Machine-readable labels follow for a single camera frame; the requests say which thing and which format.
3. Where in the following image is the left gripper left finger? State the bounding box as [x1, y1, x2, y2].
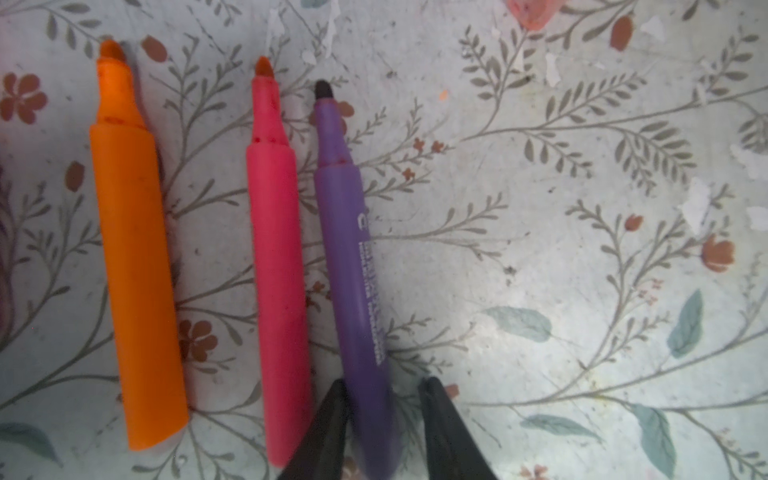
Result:
[278, 379, 351, 480]

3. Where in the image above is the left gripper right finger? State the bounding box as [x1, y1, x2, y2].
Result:
[418, 377, 497, 480]

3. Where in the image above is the purple marker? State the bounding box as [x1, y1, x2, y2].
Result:
[314, 80, 400, 479]

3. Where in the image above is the pink marker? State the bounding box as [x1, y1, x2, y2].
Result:
[246, 57, 313, 468]

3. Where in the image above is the orange marker middle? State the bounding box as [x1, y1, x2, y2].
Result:
[90, 40, 188, 451]

